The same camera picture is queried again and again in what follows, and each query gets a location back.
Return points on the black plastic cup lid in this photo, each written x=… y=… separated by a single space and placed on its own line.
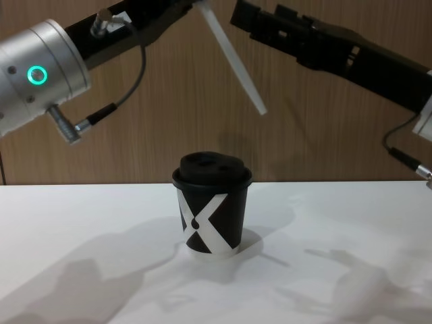
x=211 y=170

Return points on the white plastic straw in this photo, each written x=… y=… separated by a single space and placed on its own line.
x=236 y=64

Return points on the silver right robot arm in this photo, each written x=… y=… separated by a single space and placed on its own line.
x=426 y=118

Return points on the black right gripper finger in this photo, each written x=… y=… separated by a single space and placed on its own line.
x=256 y=23

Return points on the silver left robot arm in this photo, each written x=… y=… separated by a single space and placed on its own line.
x=40 y=50

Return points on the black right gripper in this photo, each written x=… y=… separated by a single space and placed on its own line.
x=371 y=60

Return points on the black and white paper cup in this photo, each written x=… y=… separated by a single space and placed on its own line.
x=209 y=222

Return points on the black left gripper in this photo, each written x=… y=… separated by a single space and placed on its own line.
x=111 y=37

